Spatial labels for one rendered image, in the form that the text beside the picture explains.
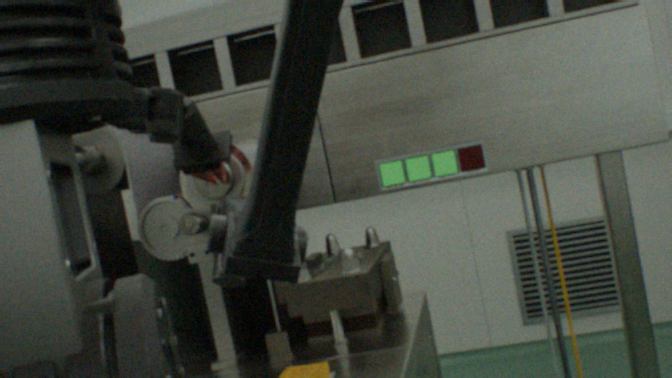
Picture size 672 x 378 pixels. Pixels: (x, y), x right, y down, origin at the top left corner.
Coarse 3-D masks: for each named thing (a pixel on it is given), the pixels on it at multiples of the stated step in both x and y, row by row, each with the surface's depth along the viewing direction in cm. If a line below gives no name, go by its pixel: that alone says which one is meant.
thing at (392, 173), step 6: (396, 162) 165; (384, 168) 165; (390, 168) 165; (396, 168) 165; (402, 168) 165; (384, 174) 165; (390, 174) 165; (396, 174) 165; (402, 174) 165; (384, 180) 165; (390, 180) 165; (396, 180) 165; (402, 180) 165
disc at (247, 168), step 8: (232, 144) 138; (232, 152) 138; (240, 152) 138; (240, 160) 138; (248, 160) 138; (248, 168) 138; (184, 176) 140; (248, 176) 138; (184, 184) 140; (248, 184) 138; (184, 192) 140; (248, 192) 138; (192, 200) 140
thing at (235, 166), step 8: (232, 160) 137; (232, 168) 137; (240, 168) 137; (240, 176) 137; (192, 184) 139; (240, 184) 137; (192, 192) 139; (232, 192) 138; (240, 192) 138; (200, 200) 139; (208, 200) 139; (216, 200) 139; (216, 208) 139
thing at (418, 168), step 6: (426, 156) 163; (408, 162) 164; (414, 162) 164; (420, 162) 164; (426, 162) 163; (408, 168) 164; (414, 168) 164; (420, 168) 164; (426, 168) 164; (408, 174) 164; (414, 174) 164; (420, 174) 164; (426, 174) 164; (414, 180) 164
